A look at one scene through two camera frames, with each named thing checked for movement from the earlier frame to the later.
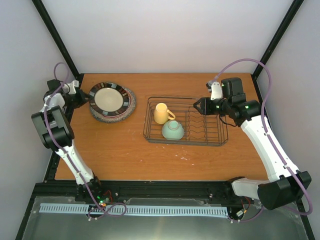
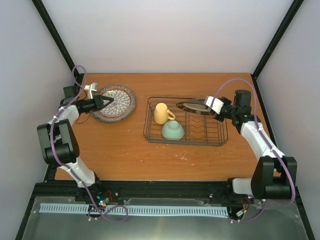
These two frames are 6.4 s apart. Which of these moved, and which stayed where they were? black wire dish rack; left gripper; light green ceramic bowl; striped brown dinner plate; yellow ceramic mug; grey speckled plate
Moved: striped brown dinner plate; left gripper
Stayed: light green ceramic bowl; grey speckled plate; yellow ceramic mug; black wire dish rack
